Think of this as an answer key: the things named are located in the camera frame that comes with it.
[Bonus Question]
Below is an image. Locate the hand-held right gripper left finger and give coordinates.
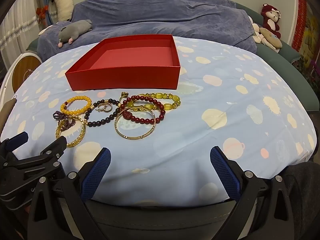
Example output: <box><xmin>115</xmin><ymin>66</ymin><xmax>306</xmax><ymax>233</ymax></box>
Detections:
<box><xmin>27</xmin><ymin>147</ymin><xmax>112</xmax><ymax>240</ymax></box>

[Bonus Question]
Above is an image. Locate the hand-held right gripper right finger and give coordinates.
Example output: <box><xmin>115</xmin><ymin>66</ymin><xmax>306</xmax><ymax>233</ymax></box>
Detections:
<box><xmin>209</xmin><ymin>146</ymin><xmax>296</xmax><ymax>240</ymax></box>

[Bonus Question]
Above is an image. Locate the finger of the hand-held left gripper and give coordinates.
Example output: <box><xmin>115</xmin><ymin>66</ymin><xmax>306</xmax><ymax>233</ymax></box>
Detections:
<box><xmin>5</xmin><ymin>137</ymin><xmax>68</xmax><ymax>173</ymax></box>
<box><xmin>0</xmin><ymin>131</ymin><xmax>29</xmax><ymax>156</ymax></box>

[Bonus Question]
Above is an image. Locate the gold leaf bangle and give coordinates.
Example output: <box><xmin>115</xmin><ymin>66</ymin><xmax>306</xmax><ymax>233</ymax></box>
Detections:
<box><xmin>55</xmin><ymin>116</ymin><xmax>86</xmax><ymax>148</ymax></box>

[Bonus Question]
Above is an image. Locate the purple bead bracelet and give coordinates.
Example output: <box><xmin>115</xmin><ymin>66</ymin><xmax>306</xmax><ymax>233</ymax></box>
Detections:
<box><xmin>52</xmin><ymin>111</ymin><xmax>77</xmax><ymax>131</ymax></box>

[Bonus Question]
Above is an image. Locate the thin gold bangle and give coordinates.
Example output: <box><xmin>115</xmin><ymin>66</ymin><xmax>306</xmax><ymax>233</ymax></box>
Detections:
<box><xmin>114</xmin><ymin>106</ymin><xmax>157</xmax><ymax>139</ymax></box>

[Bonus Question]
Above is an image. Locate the yellow bead bracelet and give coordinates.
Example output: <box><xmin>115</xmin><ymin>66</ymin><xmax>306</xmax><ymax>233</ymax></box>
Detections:
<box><xmin>60</xmin><ymin>95</ymin><xmax>92</xmax><ymax>116</ymax></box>

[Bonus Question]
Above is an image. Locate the dark red bead bracelet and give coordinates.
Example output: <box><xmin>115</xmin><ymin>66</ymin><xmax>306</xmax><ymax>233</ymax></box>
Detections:
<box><xmin>119</xmin><ymin>95</ymin><xmax>166</xmax><ymax>125</ymax></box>

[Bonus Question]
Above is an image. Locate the red cardboard box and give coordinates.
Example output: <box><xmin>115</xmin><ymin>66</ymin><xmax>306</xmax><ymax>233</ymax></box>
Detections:
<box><xmin>65</xmin><ymin>34</ymin><xmax>181</xmax><ymax>91</ymax></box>

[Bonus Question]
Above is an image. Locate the yellow-green bead bracelet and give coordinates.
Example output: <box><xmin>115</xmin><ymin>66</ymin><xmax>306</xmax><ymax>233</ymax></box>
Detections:
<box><xmin>126</xmin><ymin>92</ymin><xmax>182</xmax><ymax>112</ymax></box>

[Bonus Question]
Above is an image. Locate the blue planet print sheet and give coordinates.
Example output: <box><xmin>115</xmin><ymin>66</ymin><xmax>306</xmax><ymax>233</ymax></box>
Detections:
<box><xmin>0</xmin><ymin>36</ymin><xmax>318</xmax><ymax>207</ymax></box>

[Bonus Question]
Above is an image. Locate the white machine with wooden disc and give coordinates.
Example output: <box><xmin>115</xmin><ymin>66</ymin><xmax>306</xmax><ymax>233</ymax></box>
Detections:
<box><xmin>0</xmin><ymin>51</ymin><xmax>43</xmax><ymax>100</ymax></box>

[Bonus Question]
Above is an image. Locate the white sheer curtain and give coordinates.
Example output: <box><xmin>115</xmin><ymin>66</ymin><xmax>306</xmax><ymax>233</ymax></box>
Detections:
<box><xmin>0</xmin><ymin>0</ymin><xmax>42</xmax><ymax>55</ymax></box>

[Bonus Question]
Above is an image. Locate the grey plush mouse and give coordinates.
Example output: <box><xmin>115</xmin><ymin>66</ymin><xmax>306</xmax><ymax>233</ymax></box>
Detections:
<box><xmin>58</xmin><ymin>19</ymin><xmax>93</xmax><ymax>48</ymax></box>

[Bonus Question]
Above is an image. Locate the green sofa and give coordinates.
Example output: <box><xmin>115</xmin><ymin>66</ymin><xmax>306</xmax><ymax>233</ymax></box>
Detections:
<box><xmin>26</xmin><ymin>2</ymin><xmax>320</xmax><ymax>112</ymax></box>

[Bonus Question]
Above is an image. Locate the red ribbon bow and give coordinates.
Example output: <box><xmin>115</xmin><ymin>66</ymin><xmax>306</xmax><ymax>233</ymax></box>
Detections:
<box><xmin>36</xmin><ymin>5</ymin><xmax>48</xmax><ymax>20</ymax></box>

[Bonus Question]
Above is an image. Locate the tan cookie plush cushion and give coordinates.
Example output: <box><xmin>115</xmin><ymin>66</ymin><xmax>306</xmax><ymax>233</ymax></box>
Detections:
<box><xmin>259</xmin><ymin>27</ymin><xmax>283</xmax><ymax>50</ymax></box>

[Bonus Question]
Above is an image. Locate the long white plush toy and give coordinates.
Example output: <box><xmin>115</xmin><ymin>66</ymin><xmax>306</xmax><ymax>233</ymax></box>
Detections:
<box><xmin>49</xmin><ymin>0</ymin><xmax>74</xmax><ymax>22</ymax></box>

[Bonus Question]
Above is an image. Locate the cream plush toy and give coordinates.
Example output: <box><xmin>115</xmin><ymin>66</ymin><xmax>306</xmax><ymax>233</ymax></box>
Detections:
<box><xmin>251</xmin><ymin>22</ymin><xmax>263</xmax><ymax>44</ymax></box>

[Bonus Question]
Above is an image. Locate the red plush monkey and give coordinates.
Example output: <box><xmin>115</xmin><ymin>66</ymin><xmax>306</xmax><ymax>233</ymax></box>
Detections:
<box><xmin>261</xmin><ymin>4</ymin><xmax>282</xmax><ymax>39</ymax></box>

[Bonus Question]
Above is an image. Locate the blue-grey blanket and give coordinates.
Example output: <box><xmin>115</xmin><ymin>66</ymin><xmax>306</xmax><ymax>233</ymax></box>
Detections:
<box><xmin>37</xmin><ymin>0</ymin><xmax>257</xmax><ymax>54</ymax></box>

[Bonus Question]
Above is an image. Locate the colourful wall poster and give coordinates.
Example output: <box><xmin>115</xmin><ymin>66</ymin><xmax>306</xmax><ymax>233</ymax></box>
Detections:
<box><xmin>301</xmin><ymin>15</ymin><xmax>320</xmax><ymax>80</ymax></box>

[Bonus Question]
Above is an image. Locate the red wall banner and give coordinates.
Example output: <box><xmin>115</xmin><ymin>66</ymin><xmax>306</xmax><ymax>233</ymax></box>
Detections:
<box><xmin>291</xmin><ymin>0</ymin><xmax>308</xmax><ymax>52</ymax></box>

